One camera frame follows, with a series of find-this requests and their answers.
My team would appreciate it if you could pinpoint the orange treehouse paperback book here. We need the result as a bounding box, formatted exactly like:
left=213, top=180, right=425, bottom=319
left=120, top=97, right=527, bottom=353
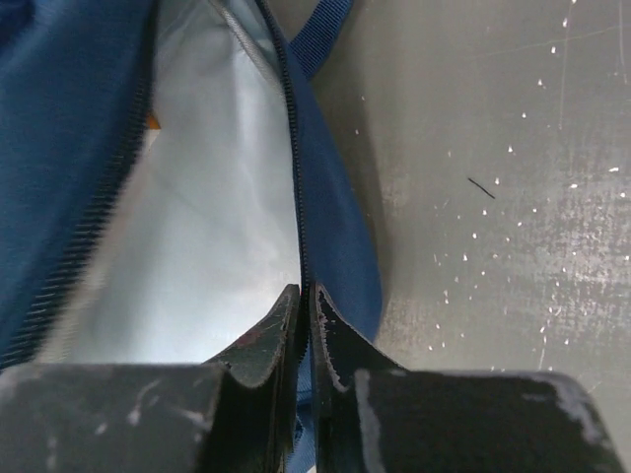
left=147, top=112, right=161, bottom=132

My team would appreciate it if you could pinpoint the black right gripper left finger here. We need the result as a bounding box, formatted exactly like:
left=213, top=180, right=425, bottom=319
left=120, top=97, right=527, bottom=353
left=1, top=285, right=301, bottom=472

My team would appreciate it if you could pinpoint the navy blue student backpack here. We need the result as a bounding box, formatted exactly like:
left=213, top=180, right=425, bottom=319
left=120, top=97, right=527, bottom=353
left=1, top=1, right=382, bottom=472

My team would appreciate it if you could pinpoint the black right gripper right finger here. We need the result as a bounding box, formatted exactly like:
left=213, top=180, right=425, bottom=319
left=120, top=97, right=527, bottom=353
left=310, top=284, right=623, bottom=472

